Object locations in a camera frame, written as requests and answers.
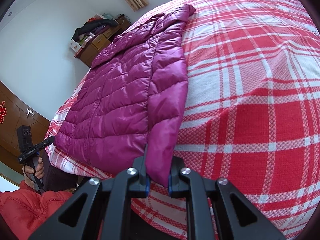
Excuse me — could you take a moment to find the brown wooden door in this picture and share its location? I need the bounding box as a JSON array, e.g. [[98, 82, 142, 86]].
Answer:
[[0, 80, 52, 170]]

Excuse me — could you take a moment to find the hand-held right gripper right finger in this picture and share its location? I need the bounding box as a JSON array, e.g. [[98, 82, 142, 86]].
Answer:
[[168, 156, 287, 240]]

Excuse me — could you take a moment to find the brown wooden desk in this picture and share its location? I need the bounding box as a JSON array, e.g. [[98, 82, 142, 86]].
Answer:
[[74, 15, 132, 68]]

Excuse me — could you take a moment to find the person's left forearm red sleeve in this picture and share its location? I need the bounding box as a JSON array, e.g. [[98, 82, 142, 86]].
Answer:
[[0, 179, 73, 240]]

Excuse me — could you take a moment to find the person's left hand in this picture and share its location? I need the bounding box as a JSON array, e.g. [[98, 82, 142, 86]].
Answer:
[[22, 156, 46, 181]]

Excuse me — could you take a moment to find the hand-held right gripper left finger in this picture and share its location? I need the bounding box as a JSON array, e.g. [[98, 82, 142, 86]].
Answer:
[[27, 144, 151, 240]]

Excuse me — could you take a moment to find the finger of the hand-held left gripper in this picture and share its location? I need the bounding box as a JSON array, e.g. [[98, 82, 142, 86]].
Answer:
[[34, 136, 56, 152]]

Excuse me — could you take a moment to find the pile of dark clothes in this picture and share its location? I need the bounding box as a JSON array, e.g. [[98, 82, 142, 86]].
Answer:
[[71, 17, 118, 42]]

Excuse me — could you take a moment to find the magenta puffer jacket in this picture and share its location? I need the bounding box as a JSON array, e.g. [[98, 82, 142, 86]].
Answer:
[[54, 4, 197, 188]]

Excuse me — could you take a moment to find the bed with red plaid sheet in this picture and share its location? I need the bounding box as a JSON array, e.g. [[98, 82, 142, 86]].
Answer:
[[44, 0, 320, 240]]

